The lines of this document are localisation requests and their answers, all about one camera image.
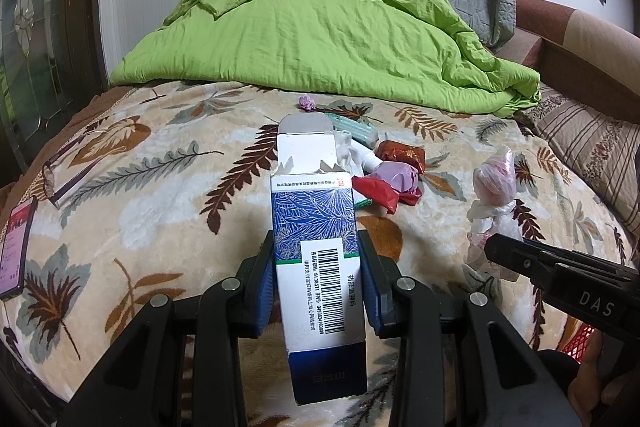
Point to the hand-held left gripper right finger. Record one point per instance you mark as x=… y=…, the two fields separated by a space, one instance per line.
x=369 y=287

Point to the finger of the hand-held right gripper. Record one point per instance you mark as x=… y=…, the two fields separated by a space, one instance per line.
x=515 y=257

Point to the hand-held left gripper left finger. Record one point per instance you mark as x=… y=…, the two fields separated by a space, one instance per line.
x=262 y=287

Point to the red mesh basket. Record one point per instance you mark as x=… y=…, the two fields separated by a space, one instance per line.
x=580 y=342

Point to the pink plastic bag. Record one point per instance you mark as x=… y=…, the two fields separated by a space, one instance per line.
x=492 y=187

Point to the blue and white box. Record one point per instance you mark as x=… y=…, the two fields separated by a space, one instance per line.
x=310 y=217

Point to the small teal box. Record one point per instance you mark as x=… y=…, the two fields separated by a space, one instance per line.
x=355 y=129

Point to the purple paper ball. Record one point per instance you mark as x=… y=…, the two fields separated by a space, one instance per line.
x=306 y=103

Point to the person's right hand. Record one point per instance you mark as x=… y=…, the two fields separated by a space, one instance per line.
x=605 y=402

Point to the red crumpled wrapper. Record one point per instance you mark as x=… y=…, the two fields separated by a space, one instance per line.
x=377 y=194

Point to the lilac crumpled paper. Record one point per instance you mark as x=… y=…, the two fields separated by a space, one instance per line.
x=395 y=174

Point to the brown striped pillow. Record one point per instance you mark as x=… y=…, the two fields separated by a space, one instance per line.
x=585 y=147

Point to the white crumpled tissue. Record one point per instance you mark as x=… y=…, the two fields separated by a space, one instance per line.
x=357 y=157

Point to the leaf print blanket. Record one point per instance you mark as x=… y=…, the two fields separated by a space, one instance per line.
x=150 y=217

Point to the red and gold wrapper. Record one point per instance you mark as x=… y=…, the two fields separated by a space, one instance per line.
x=400 y=154

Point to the eyeglasses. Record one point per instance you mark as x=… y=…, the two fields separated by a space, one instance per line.
x=75 y=186

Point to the brown padded sofa armrest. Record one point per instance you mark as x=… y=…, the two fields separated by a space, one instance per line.
x=575 y=27

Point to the smartphone with pink screen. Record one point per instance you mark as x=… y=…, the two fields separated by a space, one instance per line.
x=17 y=247

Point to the green quilt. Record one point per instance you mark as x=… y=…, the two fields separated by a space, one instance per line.
x=310 y=32

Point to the stained glass wooden door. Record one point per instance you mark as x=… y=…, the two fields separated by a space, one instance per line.
x=35 y=32

